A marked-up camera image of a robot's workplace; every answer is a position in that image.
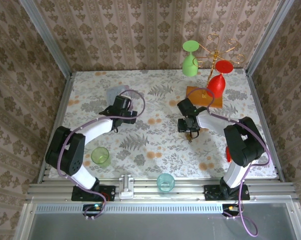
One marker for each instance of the blue cartoon tin box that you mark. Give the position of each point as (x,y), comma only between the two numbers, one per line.
(114,91)

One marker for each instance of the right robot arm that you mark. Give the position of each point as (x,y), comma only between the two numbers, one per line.
(243,142)

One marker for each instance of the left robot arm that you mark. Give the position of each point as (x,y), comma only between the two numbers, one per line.
(70,152)

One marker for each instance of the floral tablecloth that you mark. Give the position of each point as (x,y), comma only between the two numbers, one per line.
(153,82)

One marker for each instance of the red wine glass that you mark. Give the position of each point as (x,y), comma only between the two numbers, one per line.
(216,85)

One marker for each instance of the red packet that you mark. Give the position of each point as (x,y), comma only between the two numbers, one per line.
(228,155)

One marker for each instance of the green wine glass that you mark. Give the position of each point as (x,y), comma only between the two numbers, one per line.
(189,65)

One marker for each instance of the green plastic cup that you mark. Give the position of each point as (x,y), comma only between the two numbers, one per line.
(100,156)

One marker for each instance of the teal glass cup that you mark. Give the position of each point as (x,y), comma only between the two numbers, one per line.
(166,183)

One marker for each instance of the small black connector board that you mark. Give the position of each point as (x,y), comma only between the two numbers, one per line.
(93,208)
(230,208)

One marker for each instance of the grey metal panel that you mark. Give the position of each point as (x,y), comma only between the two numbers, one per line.
(153,227)

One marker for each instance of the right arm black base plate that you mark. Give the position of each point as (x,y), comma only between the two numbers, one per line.
(211,193)

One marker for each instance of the white latch bracket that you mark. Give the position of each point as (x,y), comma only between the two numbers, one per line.
(126,186)

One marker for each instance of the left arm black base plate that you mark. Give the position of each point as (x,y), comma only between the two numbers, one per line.
(108,193)

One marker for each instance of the aluminium frame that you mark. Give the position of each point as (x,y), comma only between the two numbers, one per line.
(55,50)

